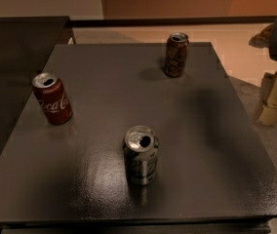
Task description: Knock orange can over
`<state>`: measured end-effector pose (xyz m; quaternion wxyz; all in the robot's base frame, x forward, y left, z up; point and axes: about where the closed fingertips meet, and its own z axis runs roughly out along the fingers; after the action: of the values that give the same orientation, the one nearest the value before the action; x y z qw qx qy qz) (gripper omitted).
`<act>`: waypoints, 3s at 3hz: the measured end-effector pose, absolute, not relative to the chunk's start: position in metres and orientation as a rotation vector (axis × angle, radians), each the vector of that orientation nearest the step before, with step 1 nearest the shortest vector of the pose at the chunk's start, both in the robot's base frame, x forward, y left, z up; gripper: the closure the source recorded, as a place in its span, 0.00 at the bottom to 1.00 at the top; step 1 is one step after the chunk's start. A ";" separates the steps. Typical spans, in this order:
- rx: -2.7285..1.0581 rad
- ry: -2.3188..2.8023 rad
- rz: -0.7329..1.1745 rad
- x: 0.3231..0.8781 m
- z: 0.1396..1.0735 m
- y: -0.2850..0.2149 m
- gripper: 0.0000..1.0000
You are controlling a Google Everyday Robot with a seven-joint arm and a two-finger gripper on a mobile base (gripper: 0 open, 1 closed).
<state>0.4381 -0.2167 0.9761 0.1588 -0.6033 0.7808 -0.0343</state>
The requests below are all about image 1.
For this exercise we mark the orange soda can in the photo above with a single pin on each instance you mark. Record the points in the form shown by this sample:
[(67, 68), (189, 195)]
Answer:
[(176, 54)]

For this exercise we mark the green and silver can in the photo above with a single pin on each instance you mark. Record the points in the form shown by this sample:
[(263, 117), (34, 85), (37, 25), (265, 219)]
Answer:
[(140, 147)]

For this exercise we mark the red Coca-Cola can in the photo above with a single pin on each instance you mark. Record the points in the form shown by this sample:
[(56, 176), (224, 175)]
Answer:
[(52, 98)]

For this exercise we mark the dark side table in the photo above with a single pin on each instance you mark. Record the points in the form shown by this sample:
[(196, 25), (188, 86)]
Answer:
[(25, 47)]

